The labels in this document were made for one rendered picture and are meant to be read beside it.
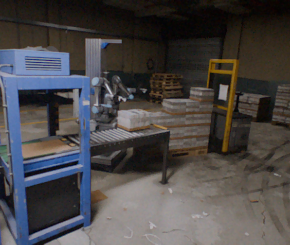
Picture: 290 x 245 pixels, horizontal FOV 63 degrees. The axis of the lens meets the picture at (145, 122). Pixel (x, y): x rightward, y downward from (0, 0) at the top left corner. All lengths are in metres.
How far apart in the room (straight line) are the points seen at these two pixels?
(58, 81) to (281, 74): 8.96
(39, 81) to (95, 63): 1.95
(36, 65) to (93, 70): 1.80
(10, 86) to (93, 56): 2.10
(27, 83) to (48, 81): 0.16
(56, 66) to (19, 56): 0.31
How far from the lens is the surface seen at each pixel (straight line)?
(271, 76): 10.33
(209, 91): 4.63
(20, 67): 2.22
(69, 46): 10.44
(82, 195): 2.59
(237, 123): 5.07
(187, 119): 4.46
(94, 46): 3.93
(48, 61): 2.29
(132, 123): 3.20
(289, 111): 8.45
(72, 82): 2.18
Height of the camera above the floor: 1.69
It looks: 14 degrees down
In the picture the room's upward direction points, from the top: 3 degrees clockwise
